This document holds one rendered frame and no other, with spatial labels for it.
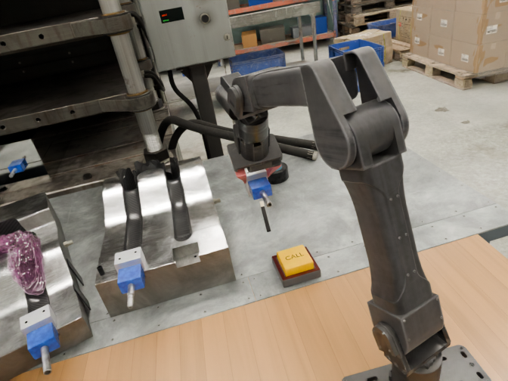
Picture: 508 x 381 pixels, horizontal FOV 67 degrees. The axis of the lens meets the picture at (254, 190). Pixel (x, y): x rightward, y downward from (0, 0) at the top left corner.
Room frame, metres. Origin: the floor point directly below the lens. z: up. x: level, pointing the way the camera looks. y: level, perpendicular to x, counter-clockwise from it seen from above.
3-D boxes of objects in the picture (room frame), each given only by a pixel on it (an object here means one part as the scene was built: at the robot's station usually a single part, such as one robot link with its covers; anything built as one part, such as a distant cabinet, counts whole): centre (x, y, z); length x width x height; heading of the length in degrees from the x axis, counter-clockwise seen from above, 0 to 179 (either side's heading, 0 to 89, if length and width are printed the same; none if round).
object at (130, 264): (0.55, 0.25, 0.89); 0.13 x 0.05 x 0.05; 9
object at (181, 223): (0.81, 0.24, 0.92); 0.35 x 0.16 x 0.09; 9
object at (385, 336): (0.33, -0.17, 0.90); 0.09 x 0.06 x 0.06; 114
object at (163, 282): (0.83, 0.24, 0.87); 0.50 x 0.26 x 0.14; 9
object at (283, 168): (1.01, -0.07, 0.82); 0.08 x 0.08 x 0.04
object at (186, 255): (0.61, 0.16, 0.87); 0.05 x 0.05 x 0.04; 9
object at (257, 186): (0.72, -0.02, 0.94); 0.13 x 0.05 x 0.05; 9
